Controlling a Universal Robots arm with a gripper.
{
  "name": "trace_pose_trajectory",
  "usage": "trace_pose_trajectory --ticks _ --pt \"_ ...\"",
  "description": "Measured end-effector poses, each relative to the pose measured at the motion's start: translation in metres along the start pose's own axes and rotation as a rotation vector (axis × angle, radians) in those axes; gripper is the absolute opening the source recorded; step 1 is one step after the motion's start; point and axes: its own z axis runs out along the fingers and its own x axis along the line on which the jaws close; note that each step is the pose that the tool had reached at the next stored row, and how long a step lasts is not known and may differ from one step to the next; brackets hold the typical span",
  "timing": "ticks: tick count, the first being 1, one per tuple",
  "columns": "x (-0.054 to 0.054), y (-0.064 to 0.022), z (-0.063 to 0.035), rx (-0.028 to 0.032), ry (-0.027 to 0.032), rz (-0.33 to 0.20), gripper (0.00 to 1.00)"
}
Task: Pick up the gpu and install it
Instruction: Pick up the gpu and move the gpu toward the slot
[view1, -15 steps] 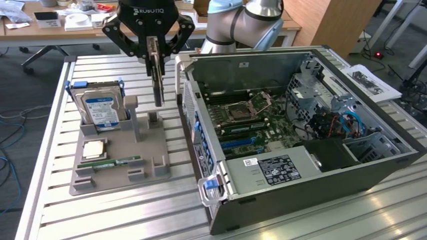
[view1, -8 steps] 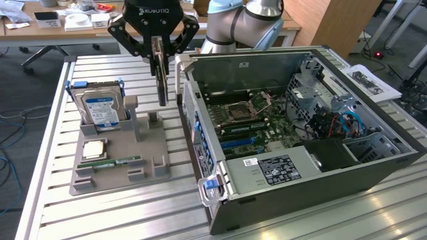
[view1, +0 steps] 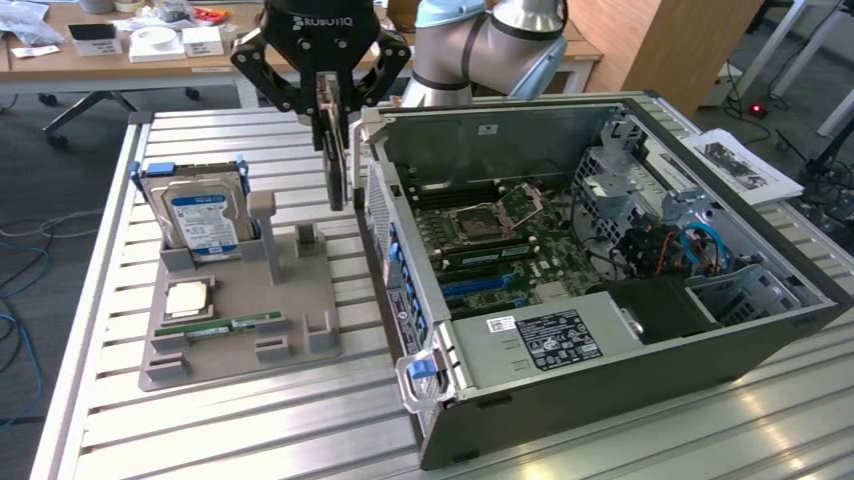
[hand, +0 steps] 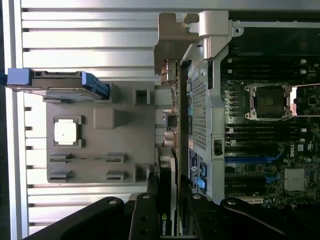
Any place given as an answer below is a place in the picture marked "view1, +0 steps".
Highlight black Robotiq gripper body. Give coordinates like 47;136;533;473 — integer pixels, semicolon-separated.
258;0;382;77

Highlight graphics card with black fan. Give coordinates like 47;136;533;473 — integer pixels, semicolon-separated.
312;72;352;212

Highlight white paper stack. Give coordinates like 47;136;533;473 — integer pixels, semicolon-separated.
372;20;418;61

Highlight small white box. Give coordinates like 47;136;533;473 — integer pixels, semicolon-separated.
179;25;225;58

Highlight white boxes on desk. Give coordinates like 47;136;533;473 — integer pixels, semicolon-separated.
127;27;186;64

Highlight wooden desk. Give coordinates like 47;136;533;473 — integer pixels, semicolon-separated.
0;0;601;96

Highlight white box with black top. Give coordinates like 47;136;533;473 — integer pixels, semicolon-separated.
66;23;123;57

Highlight black desk leg with casters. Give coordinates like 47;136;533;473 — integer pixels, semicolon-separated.
42;89;141;149

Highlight hard disk with blue label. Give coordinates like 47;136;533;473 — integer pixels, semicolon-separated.
127;159;260;257

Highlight metal socket cover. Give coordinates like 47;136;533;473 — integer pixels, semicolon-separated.
496;180;546;229

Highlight CPU socket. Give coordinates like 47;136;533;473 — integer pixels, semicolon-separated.
450;203;514;246

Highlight clear plastic bag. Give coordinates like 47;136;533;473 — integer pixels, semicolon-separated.
0;0;65;46

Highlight RAM stick with white label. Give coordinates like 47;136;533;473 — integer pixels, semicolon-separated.
442;243;534;267

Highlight wooden cabinet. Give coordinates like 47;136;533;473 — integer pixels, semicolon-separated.
562;0;765;116

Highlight grey plastic parts rack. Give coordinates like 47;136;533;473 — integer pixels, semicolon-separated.
137;189;342;392

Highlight perforated metal disk bay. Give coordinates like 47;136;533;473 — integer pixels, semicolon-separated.
572;112;675;236

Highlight blue expansion slot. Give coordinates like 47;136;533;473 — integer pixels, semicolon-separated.
440;273;508;298

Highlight green motherboard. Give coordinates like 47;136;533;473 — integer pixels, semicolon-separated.
396;164;625;321

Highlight CPU with silver lid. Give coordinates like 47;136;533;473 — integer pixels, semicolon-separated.
162;280;216;320

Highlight green RAM stick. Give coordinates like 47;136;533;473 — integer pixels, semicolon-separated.
153;311;281;337

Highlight printed paper sheets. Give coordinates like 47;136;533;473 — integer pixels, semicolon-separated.
679;128;805;206

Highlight grey power supply unit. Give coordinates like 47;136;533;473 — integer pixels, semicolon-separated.
449;292;645;391

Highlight grey metal disk bay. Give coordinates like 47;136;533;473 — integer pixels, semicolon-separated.
685;264;801;326

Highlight open grey PC case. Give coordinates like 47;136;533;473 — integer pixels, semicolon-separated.
349;89;843;472

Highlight white floor cable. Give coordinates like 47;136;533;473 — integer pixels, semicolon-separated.
0;209;101;239

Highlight red wire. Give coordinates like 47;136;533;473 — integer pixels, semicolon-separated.
656;229;676;274

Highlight blue wire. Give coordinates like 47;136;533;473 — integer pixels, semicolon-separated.
679;222;735;276

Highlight blue floor cable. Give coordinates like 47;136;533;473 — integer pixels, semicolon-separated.
0;239;51;426

